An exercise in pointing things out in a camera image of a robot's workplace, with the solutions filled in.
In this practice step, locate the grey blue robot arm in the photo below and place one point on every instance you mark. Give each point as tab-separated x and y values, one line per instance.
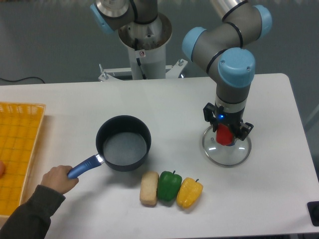
220	53

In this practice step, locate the green pepper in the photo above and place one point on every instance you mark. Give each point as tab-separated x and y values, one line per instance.
168	186

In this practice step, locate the glass pot lid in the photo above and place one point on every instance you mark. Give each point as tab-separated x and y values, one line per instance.
226	156

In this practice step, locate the dark green sleeve forearm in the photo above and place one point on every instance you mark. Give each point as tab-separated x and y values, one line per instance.
32	219

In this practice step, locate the bread loaf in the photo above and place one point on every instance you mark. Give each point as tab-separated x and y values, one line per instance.
148	190

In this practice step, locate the black object at table edge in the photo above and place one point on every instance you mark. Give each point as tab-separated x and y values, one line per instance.
313	208

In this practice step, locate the dark pot blue handle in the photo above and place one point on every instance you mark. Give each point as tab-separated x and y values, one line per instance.
122	142

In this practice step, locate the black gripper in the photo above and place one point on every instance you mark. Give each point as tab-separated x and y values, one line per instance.
216	115

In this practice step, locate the yellow woven basket tray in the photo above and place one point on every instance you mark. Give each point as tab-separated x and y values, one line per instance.
20	125

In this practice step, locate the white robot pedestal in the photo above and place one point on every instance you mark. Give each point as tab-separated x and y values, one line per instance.
146	46

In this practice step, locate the yellow pepper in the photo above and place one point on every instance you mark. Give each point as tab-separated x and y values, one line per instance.
189	192

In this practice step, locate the person's hand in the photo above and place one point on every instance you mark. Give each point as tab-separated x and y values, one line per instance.
57	179

